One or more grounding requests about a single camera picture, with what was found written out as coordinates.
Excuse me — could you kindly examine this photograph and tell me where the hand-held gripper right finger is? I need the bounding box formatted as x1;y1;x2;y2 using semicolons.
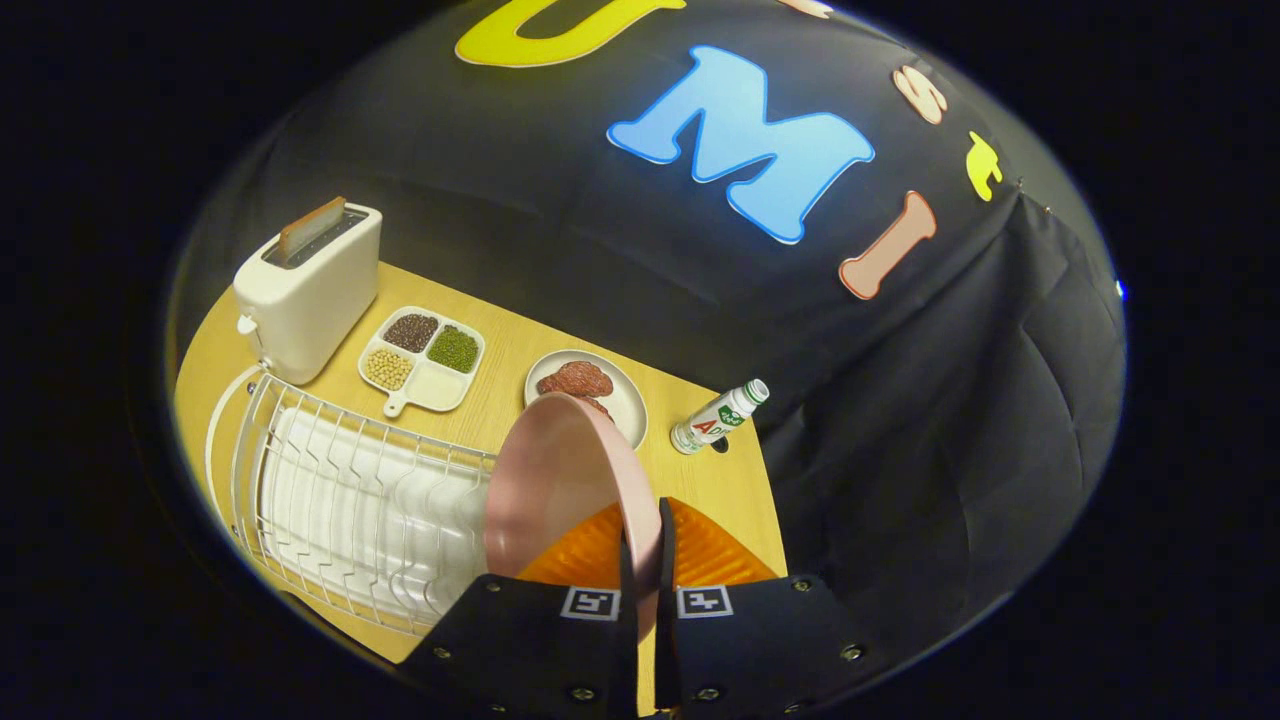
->
655;497;891;720

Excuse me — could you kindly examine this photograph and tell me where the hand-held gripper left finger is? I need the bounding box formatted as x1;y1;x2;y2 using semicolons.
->
400;500;641;720

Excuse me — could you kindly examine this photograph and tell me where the pink plate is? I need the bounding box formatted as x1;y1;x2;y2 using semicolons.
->
484;392;664;641

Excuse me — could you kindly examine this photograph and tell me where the white wire dish rack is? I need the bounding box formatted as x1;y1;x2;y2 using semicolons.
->
205;365;501;638

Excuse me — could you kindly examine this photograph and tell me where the beige round plate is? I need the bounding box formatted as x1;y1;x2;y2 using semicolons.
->
524;349;649;451

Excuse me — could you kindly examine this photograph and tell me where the white drink bottle green label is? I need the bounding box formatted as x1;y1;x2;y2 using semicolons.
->
670;379;771;456

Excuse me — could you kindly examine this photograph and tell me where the white divided tray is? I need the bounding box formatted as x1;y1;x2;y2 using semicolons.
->
358;305;487;418

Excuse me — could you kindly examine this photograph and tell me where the pile of green beans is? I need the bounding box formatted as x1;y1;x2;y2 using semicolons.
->
429;325;481;375

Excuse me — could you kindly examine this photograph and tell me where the pile of yellow beans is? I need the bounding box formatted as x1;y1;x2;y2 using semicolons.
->
365;349;414;392

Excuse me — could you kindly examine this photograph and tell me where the pile of dark beans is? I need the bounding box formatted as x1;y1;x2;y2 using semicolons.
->
384;313;440;354

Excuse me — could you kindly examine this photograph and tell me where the white toaster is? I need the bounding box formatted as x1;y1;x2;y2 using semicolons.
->
232;203;383;386

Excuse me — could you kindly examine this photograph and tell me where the brown toast slice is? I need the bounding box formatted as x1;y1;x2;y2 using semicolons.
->
278;196;347;263

